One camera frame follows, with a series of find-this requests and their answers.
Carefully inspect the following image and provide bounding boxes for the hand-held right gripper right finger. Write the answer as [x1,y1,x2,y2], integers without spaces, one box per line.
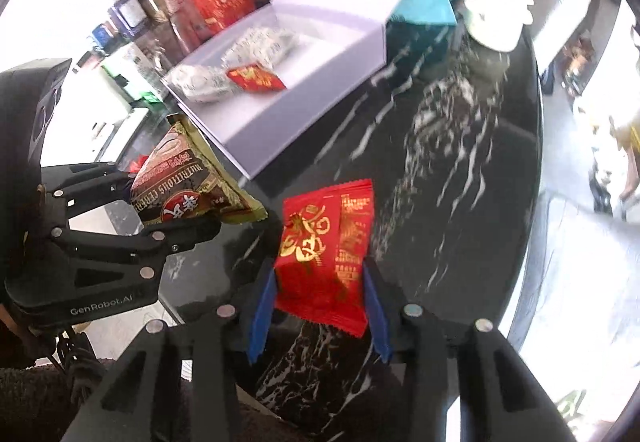
[362,262,576,442]

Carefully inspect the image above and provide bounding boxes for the brown cereal packet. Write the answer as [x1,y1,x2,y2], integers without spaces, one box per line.
[130,114,269,227]

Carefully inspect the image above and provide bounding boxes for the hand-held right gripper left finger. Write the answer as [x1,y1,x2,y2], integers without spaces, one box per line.
[60,267,277,442]

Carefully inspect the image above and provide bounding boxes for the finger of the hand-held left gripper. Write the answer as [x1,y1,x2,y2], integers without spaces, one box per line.
[49,218,222,297]
[40,162,135,220]

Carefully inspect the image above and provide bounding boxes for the red snack packet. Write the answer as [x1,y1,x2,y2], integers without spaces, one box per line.
[274,178,375,339]
[226,64,287,94]

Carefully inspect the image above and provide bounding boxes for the white snack packet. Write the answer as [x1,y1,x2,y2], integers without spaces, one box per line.
[222,26,301,68]
[167,64,241,104]

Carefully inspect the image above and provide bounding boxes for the blue label jar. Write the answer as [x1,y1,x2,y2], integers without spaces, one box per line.
[107,0,146,35]

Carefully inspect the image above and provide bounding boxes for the person's left forearm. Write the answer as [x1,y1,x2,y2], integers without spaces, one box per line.
[0,362,103,442]

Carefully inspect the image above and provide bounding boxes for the white cardboard box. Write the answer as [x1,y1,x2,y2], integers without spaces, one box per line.
[160,0,458,181]

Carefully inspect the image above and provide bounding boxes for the black wrist strap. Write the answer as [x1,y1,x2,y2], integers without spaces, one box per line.
[50,327,107,404]

